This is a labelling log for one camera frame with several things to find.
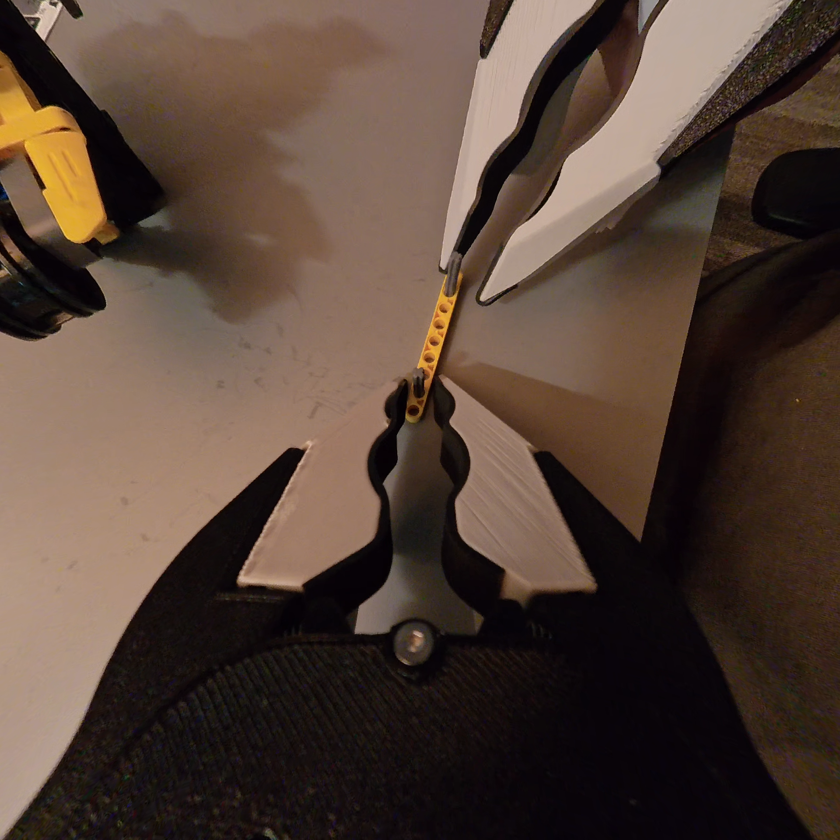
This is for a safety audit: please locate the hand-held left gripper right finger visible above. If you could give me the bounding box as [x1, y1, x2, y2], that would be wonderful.
[430, 374, 598, 618]

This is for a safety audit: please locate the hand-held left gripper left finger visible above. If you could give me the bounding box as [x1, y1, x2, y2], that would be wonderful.
[236, 377, 411, 618]

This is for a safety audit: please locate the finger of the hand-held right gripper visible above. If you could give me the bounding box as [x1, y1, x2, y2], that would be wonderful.
[438, 0, 647, 273]
[476, 0, 796, 307]

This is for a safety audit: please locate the yellow perforated toy beam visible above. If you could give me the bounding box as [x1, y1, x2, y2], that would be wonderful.
[405, 270, 465, 423]

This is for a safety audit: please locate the black office chair base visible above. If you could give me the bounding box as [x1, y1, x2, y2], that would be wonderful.
[751, 150, 840, 240]

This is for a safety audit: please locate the yellow black toy vehicle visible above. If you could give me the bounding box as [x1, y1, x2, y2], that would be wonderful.
[0, 0, 166, 340]

